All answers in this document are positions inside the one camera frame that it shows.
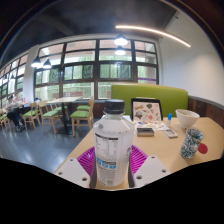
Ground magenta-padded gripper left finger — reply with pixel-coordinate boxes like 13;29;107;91
54;145;98;189

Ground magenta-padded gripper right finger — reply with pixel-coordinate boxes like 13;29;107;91
127;144;172;189

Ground clear plastic drink bottle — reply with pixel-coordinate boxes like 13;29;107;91
92;99;136;187

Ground small dark box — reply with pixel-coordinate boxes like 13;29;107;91
136;127;155;138

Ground white remote control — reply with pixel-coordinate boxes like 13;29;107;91
163;128;179;139

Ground printed sticker sheet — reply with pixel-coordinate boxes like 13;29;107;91
134;119;170;132

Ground speckled green-white cup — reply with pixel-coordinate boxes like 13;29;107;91
180;128;205;160

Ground small blue-capped bottle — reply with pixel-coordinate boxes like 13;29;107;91
166;113;173;128

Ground wooden chairs with green seats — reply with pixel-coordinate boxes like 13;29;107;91
0;98;96;138

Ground flat round red coaster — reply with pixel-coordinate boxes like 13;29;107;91
197;142;209;155

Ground black tablet with stickers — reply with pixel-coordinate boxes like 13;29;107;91
129;97;164;123

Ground white bowl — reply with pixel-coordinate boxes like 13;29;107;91
175;108;201;130

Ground wooden dining table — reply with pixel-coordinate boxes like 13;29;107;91
46;96;84;136

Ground green upholstered bench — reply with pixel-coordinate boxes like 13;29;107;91
110;83;189;118

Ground person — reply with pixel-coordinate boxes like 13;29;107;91
4;94;26;133

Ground pendant ceiling lamps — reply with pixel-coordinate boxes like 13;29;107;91
0;33;129;84

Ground curved linear ceiling light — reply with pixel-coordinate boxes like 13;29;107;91
115;24;192;48

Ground dark-framed window wall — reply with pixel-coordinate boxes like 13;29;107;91
0;39;160;101

